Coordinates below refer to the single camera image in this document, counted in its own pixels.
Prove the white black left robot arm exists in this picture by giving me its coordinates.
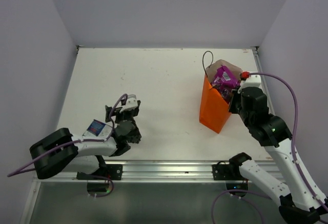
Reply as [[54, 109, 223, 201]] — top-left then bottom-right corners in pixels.
[[30, 96, 141, 179]]

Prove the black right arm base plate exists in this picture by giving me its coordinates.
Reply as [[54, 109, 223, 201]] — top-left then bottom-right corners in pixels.
[[212, 161, 245, 181]]

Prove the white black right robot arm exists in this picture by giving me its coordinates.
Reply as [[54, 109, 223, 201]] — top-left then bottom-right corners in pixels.
[[228, 87, 327, 223]]

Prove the front aluminium rail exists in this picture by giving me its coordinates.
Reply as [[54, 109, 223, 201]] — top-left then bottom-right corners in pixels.
[[33, 160, 284, 183]]

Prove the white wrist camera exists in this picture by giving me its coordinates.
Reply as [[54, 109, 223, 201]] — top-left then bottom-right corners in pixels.
[[120, 94, 138, 113], [238, 71, 261, 93]]

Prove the magenta purple snack bag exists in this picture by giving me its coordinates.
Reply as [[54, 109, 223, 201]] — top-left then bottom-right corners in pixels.
[[211, 65, 239, 88]]

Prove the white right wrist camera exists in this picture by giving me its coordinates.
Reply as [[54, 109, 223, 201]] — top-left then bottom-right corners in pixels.
[[238, 71, 261, 93]]

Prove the blue white snack bag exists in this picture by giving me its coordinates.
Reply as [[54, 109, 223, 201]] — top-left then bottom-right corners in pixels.
[[83, 119, 112, 138]]

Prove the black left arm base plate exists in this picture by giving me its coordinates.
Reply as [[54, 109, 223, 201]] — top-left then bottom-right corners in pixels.
[[76, 164, 123, 180]]

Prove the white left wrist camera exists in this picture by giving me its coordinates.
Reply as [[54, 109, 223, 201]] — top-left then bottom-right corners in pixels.
[[120, 94, 138, 113]]

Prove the orange paper bag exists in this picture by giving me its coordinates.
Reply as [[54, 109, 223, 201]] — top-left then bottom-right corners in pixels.
[[199, 50, 242, 134]]

